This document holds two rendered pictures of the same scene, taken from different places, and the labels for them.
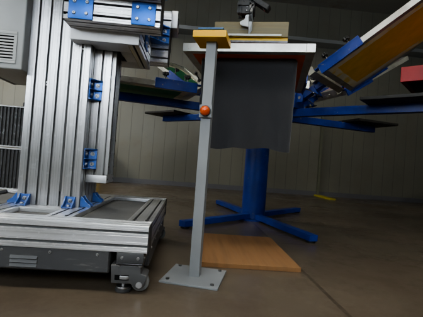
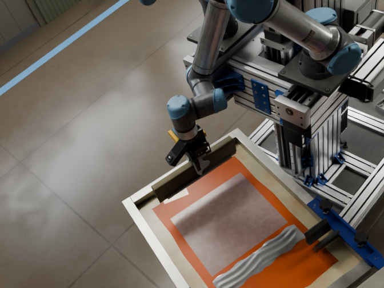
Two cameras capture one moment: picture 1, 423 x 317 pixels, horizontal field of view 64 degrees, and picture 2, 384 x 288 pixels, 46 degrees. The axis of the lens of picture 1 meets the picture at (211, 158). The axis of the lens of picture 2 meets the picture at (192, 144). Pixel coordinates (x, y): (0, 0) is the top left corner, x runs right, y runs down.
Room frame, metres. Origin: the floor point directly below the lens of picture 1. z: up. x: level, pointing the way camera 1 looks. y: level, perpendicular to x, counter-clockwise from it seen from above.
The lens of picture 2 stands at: (2.58, -0.64, 2.42)
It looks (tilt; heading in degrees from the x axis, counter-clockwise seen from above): 48 degrees down; 152
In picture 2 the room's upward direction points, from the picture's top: 19 degrees counter-clockwise
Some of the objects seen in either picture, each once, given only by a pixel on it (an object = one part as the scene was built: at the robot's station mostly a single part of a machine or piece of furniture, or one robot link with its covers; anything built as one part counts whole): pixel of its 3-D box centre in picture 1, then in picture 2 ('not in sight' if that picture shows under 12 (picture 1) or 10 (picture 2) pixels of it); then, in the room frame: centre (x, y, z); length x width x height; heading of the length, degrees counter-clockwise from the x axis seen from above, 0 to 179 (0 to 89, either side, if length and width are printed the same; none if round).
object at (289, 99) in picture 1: (245, 104); not in sight; (1.57, -0.14, 0.74); 0.45 x 0.03 x 0.43; 79
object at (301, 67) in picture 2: not in sight; (319, 55); (1.76, 0.42, 1.31); 0.15 x 0.15 x 0.10
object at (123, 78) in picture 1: (157, 80); not in sight; (2.60, 0.47, 1.05); 1.08 x 0.61 x 0.23; 109
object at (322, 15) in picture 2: not in sight; (319, 30); (1.77, 0.42, 1.42); 0.13 x 0.12 x 0.14; 152
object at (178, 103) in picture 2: not in sight; (182, 113); (1.63, -0.12, 1.39); 0.09 x 0.08 x 0.11; 62
